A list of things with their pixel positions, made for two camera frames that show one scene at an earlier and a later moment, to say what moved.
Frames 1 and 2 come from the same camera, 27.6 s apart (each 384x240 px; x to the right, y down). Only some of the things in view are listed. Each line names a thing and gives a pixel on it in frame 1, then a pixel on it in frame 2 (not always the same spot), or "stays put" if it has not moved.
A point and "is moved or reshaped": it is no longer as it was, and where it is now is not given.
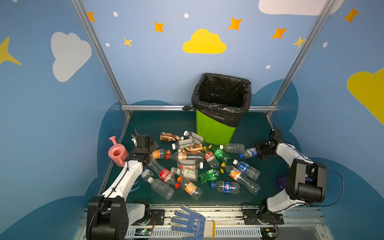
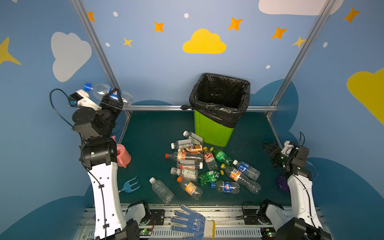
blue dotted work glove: [194, 224] stays put
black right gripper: [263, 148] → [272, 150]
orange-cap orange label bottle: [190, 188] stays put
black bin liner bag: [224, 99] stays put
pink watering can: [117, 152] stays put
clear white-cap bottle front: [161, 188] is moved or reshaped
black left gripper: [144, 149] → [111, 102]
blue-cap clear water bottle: [249, 153] → [99, 90]
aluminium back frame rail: [163, 107] stays put
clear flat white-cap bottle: [182, 143] stays put
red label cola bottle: [186, 156] stays put
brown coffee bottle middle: [194, 148] stays put
